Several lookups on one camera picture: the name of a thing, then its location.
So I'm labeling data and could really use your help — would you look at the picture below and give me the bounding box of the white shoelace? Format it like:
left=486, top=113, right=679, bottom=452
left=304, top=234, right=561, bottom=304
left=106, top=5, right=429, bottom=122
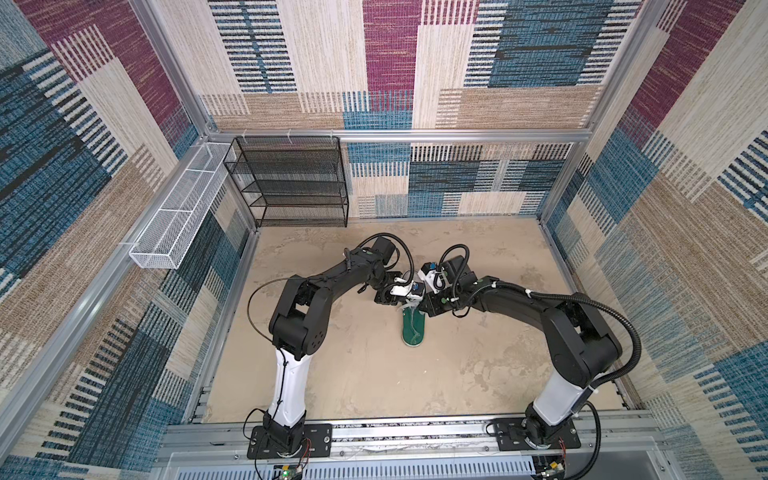
left=402, top=303, right=425, bottom=330

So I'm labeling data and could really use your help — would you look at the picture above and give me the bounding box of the green canvas sneaker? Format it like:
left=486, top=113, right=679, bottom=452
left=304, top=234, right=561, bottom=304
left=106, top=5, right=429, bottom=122
left=401, top=306, right=425, bottom=347

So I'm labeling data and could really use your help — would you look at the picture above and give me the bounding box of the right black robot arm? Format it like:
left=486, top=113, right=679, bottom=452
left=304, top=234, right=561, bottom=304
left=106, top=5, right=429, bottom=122
left=418, top=277, right=623, bottom=449

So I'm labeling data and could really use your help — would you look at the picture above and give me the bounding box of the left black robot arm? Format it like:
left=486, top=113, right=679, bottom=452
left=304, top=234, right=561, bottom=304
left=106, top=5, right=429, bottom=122
left=263, top=238, right=411, bottom=452

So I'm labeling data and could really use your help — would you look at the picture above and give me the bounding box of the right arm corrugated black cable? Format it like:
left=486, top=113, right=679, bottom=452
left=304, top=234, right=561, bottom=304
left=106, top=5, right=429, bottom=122
left=527, top=290, right=643, bottom=388

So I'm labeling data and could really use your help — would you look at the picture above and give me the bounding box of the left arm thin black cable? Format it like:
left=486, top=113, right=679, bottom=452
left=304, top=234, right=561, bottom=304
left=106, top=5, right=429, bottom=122
left=246, top=277, right=295, bottom=346

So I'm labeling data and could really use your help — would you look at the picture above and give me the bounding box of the black wire mesh shelf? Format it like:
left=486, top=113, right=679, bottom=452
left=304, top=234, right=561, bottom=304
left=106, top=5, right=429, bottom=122
left=223, top=136, right=349, bottom=228

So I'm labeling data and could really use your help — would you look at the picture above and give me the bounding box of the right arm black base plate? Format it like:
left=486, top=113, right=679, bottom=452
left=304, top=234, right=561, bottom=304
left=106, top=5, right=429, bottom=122
left=489, top=416, right=581, bottom=451

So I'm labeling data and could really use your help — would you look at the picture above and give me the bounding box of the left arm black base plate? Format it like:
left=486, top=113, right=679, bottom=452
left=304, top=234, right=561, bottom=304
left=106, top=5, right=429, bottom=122
left=246, top=423, right=333, bottom=460

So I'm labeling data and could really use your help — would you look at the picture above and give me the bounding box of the white wire mesh basket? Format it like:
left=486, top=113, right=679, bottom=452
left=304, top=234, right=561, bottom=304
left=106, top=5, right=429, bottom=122
left=129, top=143, right=229, bottom=270

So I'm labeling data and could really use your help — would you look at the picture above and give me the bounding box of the aluminium mounting rail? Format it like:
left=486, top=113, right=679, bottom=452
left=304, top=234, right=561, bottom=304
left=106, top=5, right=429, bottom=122
left=150, top=410, right=684, bottom=479

